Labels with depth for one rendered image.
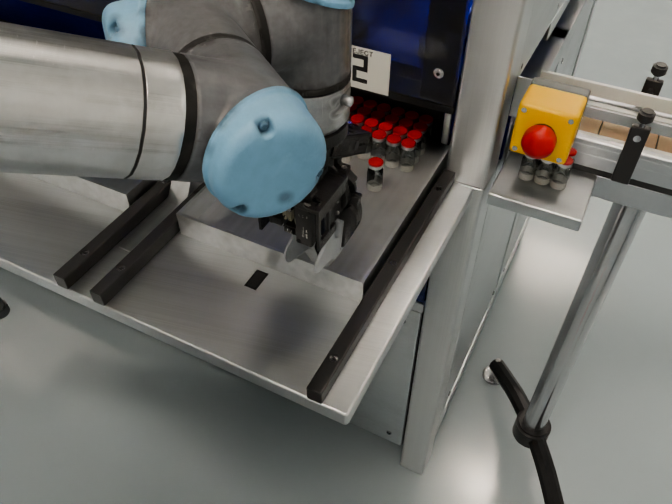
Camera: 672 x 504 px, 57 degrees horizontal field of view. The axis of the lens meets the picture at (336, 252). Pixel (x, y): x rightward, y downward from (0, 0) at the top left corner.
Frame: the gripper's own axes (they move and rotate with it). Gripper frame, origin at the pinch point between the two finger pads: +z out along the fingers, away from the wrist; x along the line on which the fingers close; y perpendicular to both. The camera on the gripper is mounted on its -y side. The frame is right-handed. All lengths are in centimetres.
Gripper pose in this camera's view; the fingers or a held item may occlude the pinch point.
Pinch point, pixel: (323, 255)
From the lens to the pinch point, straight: 73.1
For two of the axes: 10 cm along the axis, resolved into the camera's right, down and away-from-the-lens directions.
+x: 8.9, 3.2, -3.2
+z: 0.0, 7.0, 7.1
